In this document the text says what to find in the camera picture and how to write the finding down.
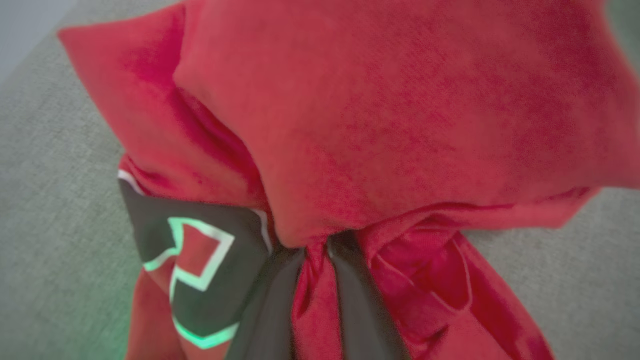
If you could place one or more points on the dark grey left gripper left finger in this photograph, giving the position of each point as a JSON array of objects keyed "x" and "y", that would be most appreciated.
[{"x": 270, "y": 310}]

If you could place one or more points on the red white sports jersey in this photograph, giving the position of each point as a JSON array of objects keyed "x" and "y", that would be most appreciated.
[{"x": 400, "y": 100}]

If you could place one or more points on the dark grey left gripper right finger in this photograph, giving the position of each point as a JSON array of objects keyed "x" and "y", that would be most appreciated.
[{"x": 367, "y": 320}]

